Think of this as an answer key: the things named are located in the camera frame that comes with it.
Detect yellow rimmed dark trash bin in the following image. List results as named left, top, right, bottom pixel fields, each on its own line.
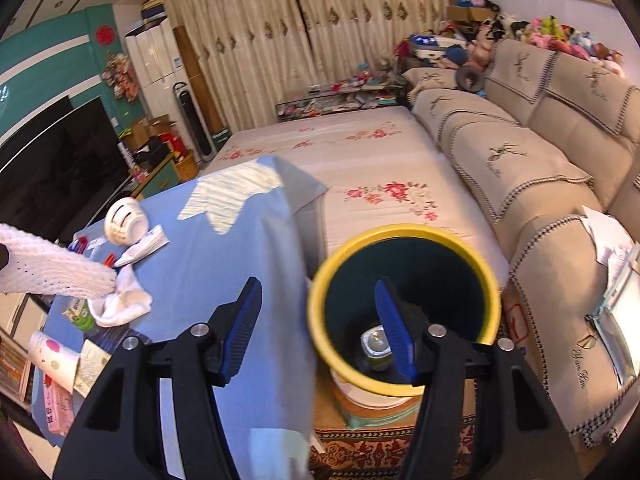
left=307, top=223, right=500, bottom=398

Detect white tissue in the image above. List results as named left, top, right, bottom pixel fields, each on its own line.
left=88, top=264, right=153, bottom=328

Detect blue white toothpaste tube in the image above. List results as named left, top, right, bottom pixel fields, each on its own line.
left=114, top=224, right=169, bottom=268

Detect white instant noodle bowl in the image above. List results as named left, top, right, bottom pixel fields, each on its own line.
left=104, top=197, right=150, bottom=246

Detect green white wrapper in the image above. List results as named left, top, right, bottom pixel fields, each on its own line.
left=62, top=298, right=96, bottom=333

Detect strawberry paper cup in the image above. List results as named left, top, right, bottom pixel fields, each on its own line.
left=27, top=330, right=80, bottom=393

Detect pink strawberry milk carton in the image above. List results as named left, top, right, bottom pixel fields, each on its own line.
left=43, top=375, right=75, bottom=437

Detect patterned red rug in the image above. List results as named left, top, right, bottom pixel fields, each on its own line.
left=309, top=408, right=478, bottom=480

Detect tv cabinet with drawers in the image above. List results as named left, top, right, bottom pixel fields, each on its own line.
left=130, top=155, right=181, bottom=202

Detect floral bed cover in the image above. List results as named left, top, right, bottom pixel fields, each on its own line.
left=207, top=107, right=509, bottom=284

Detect papers on sofa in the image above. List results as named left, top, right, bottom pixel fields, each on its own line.
left=580, top=206, right=640, bottom=385

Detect black tower fan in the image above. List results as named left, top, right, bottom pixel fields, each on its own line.
left=172, top=81, right=216, bottom=162

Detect large curved television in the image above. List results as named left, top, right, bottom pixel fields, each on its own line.
left=1, top=98, right=130, bottom=244

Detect beige sofa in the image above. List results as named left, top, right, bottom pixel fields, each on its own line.
left=405, top=39, right=639, bottom=452

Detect cluttered low glass table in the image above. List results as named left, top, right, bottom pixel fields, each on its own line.
left=274, top=64, right=408, bottom=122

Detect beige curtains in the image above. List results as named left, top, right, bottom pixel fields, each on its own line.
left=162, top=0, right=444, bottom=131

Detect pile of plush toys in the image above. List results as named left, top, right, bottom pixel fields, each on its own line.
left=396, top=2, right=625, bottom=100

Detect cardboard boxes stack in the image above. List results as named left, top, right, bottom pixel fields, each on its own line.
left=446, top=0, right=500, bottom=24

